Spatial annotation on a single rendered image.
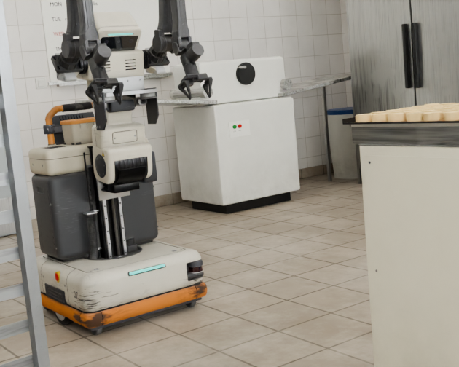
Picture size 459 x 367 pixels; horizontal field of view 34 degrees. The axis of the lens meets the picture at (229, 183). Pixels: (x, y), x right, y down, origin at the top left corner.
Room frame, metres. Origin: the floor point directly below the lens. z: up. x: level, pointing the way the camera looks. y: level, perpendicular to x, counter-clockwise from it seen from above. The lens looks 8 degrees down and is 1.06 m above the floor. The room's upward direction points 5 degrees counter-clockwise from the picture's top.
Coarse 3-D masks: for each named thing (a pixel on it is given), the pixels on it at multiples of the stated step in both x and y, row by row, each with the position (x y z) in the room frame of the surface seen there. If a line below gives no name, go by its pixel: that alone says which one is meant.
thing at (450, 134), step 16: (352, 128) 2.13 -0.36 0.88; (368, 128) 2.09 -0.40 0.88; (384, 128) 2.04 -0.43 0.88; (400, 128) 2.00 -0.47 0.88; (416, 128) 1.96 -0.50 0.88; (432, 128) 1.92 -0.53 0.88; (448, 128) 1.88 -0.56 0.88; (400, 144) 2.00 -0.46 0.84; (416, 144) 1.96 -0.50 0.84; (432, 144) 1.92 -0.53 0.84; (448, 144) 1.88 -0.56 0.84
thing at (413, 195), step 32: (384, 160) 2.03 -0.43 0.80; (416, 160) 1.95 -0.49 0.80; (448, 160) 1.87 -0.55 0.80; (384, 192) 2.04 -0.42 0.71; (416, 192) 1.95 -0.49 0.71; (448, 192) 1.87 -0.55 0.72; (384, 224) 2.04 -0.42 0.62; (416, 224) 1.96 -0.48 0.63; (448, 224) 1.88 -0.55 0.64; (384, 256) 2.05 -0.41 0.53; (416, 256) 1.96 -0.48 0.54; (448, 256) 1.88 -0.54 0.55; (384, 288) 2.06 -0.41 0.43; (416, 288) 1.97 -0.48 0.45; (448, 288) 1.89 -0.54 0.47; (384, 320) 2.06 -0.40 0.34; (416, 320) 1.97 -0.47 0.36; (448, 320) 1.89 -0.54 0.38; (384, 352) 2.07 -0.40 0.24; (416, 352) 1.98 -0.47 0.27; (448, 352) 1.89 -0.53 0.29
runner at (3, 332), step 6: (12, 324) 1.74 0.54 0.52; (18, 324) 1.75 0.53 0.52; (24, 324) 1.75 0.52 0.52; (0, 330) 1.72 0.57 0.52; (6, 330) 1.72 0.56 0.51; (12, 330) 1.73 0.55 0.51; (18, 330) 1.74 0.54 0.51; (24, 330) 1.75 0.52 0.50; (0, 336) 1.71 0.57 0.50; (6, 336) 1.72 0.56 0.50
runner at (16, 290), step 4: (20, 284) 1.76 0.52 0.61; (0, 288) 1.73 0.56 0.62; (4, 288) 1.73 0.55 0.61; (8, 288) 1.74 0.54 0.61; (12, 288) 1.74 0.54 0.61; (16, 288) 1.75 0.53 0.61; (20, 288) 1.76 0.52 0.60; (0, 292) 1.72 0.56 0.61; (4, 292) 1.73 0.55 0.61; (8, 292) 1.74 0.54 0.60; (12, 292) 1.74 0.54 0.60; (16, 292) 1.75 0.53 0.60; (20, 292) 1.76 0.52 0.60; (0, 296) 1.72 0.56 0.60; (4, 296) 1.73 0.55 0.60; (8, 296) 1.74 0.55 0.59; (12, 296) 1.74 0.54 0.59; (16, 296) 1.75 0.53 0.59; (0, 300) 1.72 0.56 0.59; (4, 300) 1.73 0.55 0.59
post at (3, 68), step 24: (0, 0) 1.75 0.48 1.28; (0, 24) 1.75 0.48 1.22; (0, 48) 1.74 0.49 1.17; (0, 72) 1.74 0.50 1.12; (0, 96) 1.75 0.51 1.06; (24, 168) 1.76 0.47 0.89; (24, 192) 1.75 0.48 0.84; (24, 216) 1.75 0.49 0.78; (24, 240) 1.74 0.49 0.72; (24, 264) 1.74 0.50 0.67; (24, 288) 1.75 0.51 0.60; (48, 360) 1.75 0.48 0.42
